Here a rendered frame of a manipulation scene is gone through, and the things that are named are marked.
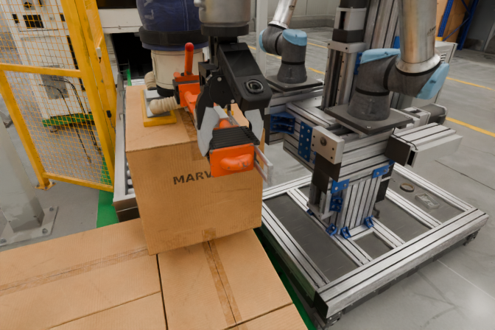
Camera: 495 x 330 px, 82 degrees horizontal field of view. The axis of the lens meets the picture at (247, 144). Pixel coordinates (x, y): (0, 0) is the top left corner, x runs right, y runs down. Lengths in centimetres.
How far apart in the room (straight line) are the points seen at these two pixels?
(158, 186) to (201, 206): 16
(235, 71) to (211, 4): 9
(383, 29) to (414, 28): 40
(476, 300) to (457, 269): 19
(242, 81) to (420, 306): 170
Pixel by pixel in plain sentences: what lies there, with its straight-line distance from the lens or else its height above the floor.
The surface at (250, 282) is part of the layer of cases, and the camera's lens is 111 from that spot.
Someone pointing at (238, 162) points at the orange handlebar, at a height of 121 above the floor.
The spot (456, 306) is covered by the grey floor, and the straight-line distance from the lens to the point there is 202.
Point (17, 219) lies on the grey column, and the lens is 246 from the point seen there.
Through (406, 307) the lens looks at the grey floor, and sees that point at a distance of 189.
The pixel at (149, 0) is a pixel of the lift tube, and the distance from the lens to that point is 96.
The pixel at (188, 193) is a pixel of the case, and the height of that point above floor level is 90.
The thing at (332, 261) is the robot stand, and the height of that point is 21.
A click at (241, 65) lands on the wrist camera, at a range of 41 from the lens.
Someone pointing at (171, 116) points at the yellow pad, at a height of 109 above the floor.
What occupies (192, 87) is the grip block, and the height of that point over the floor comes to 122.
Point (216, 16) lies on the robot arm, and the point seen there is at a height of 142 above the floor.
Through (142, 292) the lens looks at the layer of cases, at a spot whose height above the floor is 54.
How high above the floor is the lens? 145
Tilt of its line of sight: 29 degrees down
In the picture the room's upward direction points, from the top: straight up
